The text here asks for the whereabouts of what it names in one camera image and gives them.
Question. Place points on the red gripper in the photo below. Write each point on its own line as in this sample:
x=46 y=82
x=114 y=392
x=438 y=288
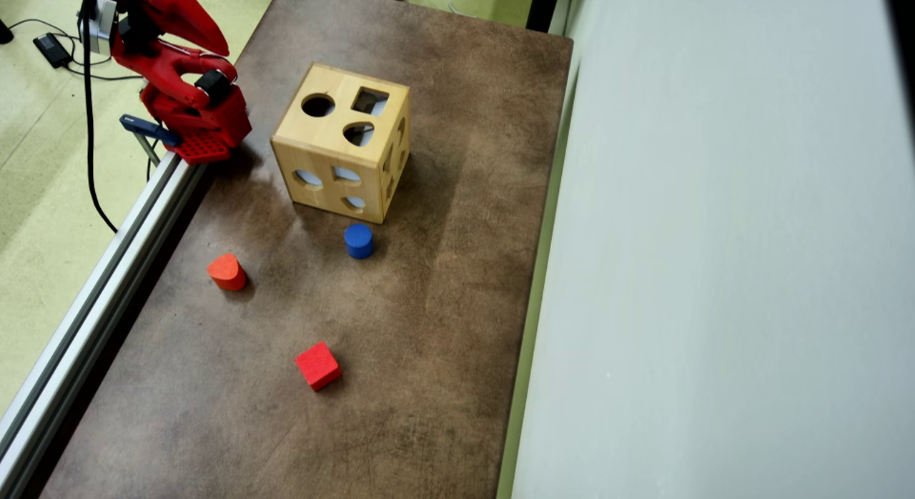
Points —
x=187 y=4

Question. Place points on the blue wooden cylinder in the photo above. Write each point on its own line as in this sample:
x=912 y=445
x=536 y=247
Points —
x=358 y=240

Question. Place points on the red robot arm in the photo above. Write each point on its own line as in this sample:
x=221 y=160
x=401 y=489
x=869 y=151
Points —
x=171 y=70

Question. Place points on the wooden shape sorter box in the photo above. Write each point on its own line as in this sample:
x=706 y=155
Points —
x=336 y=141

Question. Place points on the blue clamp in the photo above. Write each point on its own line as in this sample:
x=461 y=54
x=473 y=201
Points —
x=149 y=129

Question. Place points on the black power adapter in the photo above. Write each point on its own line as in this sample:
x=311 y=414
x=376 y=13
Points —
x=52 y=49

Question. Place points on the small black floor object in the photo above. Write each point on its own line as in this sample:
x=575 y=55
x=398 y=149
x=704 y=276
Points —
x=3 y=33

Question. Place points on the orange teardrop block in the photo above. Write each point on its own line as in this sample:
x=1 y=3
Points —
x=226 y=272

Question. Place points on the red wooden cube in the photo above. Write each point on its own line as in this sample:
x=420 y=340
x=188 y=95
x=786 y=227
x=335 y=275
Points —
x=318 y=366

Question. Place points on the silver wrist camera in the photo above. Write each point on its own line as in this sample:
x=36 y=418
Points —
x=101 y=23

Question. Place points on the aluminium profile rail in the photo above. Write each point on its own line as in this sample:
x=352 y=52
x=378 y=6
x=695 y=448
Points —
x=93 y=306

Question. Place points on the dark vertical post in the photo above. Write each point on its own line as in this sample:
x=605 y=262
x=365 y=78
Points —
x=543 y=6

